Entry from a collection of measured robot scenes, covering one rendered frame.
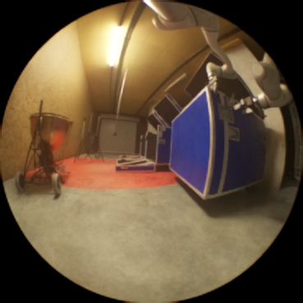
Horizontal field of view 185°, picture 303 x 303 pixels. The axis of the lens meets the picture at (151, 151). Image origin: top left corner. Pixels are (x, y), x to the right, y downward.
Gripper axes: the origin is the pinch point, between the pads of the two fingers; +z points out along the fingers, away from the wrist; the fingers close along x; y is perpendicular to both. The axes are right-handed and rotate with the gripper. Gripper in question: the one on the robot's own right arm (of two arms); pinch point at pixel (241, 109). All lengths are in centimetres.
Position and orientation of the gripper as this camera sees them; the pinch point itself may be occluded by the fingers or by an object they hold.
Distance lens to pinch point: 74.0
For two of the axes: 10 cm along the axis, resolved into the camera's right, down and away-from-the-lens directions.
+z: -0.5, -0.3, 10.0
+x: -10.0, -0.6, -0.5
